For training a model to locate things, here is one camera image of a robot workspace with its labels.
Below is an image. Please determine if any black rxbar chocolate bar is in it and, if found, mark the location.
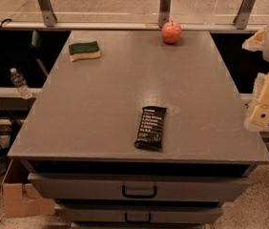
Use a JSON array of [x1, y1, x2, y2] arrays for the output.
[[134, 106, 167, 151]]

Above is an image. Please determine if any red apple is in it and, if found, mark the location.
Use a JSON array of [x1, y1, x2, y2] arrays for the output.
[[161, 21, 182, 44]]

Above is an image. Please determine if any green yellow sponge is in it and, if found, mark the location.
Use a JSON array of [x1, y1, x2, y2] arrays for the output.
[[69, 41, 101, 62]]

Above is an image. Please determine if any grey middle drawer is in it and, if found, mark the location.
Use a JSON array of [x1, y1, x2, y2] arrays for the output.
[[55, 204, 222, 224]]

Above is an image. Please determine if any grey drawer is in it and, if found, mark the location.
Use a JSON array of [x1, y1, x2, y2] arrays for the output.
[[29, 173, 250, 202], [55, 204, 222, 224]]

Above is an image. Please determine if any clear plastic water bottle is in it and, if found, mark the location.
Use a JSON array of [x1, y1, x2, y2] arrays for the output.
[[10, 68, 32, 99]]

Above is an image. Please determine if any grey top drawer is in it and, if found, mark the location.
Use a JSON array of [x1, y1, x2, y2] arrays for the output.
[[29, 173, 250, 202]]

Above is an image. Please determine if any brown cardboard box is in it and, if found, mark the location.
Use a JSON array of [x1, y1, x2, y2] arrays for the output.
[[2, 160, 54, 219]]

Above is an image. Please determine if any right metal bracket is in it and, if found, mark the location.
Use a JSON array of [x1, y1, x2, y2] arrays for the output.
[[233, 0, 256, 30]]

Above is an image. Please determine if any metal bracket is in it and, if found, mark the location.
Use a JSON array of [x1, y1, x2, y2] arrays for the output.
[[158, 0, 172, 28], [233, 0, 256, 30], [37, 0, 57, 27]]

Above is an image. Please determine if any middle metal bracket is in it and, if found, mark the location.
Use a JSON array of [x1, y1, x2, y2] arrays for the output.
[[158, 0, 172, 28]]

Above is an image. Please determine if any left metal bracket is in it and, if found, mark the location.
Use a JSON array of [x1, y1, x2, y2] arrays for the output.
[[37, 0, 57, 27]]

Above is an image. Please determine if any green handled tool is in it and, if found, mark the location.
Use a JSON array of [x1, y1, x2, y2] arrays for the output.
[[29, 30, 49, 76]]

